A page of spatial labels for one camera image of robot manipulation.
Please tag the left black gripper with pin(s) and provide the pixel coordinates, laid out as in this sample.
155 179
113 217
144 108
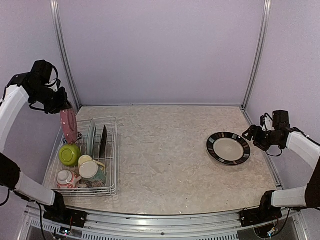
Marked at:
61 104

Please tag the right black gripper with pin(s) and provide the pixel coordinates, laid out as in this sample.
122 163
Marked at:
256 138

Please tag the pink polka dot plate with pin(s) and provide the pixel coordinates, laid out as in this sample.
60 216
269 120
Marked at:
69 125

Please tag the black striped rim plate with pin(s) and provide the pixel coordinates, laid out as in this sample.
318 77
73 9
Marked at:
228 148

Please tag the light green flower plate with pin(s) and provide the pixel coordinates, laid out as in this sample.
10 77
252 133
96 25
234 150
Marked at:
90 137

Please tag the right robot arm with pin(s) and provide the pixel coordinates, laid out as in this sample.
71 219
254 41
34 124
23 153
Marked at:
289 169

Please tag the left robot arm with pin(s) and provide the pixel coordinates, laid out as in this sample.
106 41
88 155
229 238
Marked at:
41 90

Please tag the blue white patterned bowl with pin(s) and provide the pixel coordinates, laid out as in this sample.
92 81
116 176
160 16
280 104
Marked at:
78 140

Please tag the green bowl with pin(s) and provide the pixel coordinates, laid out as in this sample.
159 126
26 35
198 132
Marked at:
69 155

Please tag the pale yellow mug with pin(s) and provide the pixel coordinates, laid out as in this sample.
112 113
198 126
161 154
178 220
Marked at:
86 158

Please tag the small black square plate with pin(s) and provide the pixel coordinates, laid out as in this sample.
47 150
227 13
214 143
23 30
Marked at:
103 142

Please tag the red white floral teacup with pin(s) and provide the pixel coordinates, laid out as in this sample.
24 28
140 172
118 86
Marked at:
67 179

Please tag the teal patterned mug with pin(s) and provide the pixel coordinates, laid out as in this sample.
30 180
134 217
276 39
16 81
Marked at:
92 175

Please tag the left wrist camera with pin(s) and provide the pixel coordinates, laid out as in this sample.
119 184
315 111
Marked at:
54 84

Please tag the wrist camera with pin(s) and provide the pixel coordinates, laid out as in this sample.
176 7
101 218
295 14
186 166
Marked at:
278 120
54 84

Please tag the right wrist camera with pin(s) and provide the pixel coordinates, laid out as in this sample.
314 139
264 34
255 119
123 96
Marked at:
278 120

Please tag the white wire dish rack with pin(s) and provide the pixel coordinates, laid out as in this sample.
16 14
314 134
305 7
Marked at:
110 159

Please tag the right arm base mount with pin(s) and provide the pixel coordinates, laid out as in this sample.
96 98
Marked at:
262 214

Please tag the left aluminium corner post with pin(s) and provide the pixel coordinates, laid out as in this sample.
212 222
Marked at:
55 12

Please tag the aluminium corner post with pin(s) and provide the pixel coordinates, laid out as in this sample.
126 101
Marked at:
55 12
258 53

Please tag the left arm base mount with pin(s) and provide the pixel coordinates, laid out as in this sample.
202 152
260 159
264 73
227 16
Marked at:
59 213

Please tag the right aluminium corner post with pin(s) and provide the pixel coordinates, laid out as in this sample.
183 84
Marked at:
258 53

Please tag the aluminium front rail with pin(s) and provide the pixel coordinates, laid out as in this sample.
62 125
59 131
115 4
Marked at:
100 225

